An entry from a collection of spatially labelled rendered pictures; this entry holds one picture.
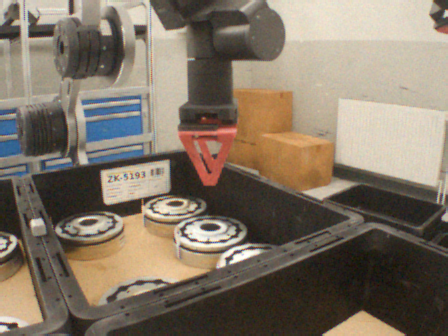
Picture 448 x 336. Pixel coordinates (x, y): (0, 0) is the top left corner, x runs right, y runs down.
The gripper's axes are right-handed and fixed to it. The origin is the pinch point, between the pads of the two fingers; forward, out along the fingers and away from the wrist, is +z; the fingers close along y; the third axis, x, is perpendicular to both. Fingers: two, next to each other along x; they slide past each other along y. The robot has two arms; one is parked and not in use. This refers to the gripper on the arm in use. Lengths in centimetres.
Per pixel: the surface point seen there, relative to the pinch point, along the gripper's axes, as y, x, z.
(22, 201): -9.7, 22.6, 1.0
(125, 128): 190, 78, 31
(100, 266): -6.9, 14.5, 11.1
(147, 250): -1.6, 9.4, 11.3
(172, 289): -25.1, 0.4, 1.0
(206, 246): -5.6, 0.4, 8.1
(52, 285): -26.1, 9.5, 0.8
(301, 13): 345, -56, -58
